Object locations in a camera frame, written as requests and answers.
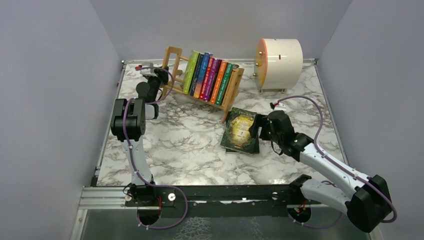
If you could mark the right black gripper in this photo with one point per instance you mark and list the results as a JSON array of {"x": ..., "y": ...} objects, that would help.
[{"x": 260, "y": 121}]

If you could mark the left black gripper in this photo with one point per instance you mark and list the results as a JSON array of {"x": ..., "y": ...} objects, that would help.
[{"x": 161, "y": 77}]

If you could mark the wooden book rack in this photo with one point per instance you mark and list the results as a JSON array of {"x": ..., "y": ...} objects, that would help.
[{"x": 176, "y": 72}]

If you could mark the dark green forest cover book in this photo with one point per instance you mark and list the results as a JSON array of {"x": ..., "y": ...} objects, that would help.
[{"x": 236, "y": 135}]

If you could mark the black bottom book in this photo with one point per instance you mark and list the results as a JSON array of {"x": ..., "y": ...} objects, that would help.
[{"x": 255, "y": 151}]

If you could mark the lime green 65-storey treehouse book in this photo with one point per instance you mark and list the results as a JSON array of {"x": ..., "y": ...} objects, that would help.
[{"x": 189, "y": 71}]

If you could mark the red 13-storey treehouse book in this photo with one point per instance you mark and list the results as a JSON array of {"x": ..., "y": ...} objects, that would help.
[{"x": 208, "y": 70}]

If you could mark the blue sunset cover book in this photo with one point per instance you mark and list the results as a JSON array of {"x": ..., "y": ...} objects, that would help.
[{"x": 202, "y": 73}]

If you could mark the green 104-storey treehouse book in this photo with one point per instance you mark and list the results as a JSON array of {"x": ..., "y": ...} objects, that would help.
[{"x": 224, "y": 83}]

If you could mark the orange Huckleberry Finn book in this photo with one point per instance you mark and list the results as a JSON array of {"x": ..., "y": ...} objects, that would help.
[{"x": 229, "y": 85}]

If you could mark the orange 78-storey treehouse book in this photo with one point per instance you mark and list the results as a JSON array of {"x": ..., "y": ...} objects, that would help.
[{"x": 218, "y": 81}]

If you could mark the purple 117-storey treehouse book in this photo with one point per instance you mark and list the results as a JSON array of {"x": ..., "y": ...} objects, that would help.
[{"x": 214, "y": 68}]

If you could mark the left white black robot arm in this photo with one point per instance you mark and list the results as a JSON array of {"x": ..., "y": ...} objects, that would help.
[{"x": 128, "y": 125}]

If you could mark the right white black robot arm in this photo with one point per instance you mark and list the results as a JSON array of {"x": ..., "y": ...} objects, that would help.
[{"x": 365, "y": 200}]

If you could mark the white cylindrical drum box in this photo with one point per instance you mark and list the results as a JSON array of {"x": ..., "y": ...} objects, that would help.
[{"x": 278, "y": 64}]

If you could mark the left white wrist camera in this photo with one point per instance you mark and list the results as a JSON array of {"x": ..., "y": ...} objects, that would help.
[{"x": 146, "y": 69}]

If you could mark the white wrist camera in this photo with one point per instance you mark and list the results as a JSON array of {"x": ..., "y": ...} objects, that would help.
[
  {"x": 278, "y": 106},
  {"x": 146, "y": 69}
]

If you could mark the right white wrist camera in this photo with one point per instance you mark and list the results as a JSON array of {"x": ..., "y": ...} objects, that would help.
[{"x": 278, "y": 106}]

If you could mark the aluminium table frame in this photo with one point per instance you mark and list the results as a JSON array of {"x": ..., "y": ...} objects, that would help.
[{"x": 183, "y": 148}]

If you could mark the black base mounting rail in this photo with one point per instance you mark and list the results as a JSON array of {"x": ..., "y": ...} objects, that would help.
[{"x": 214, "y": 201}]

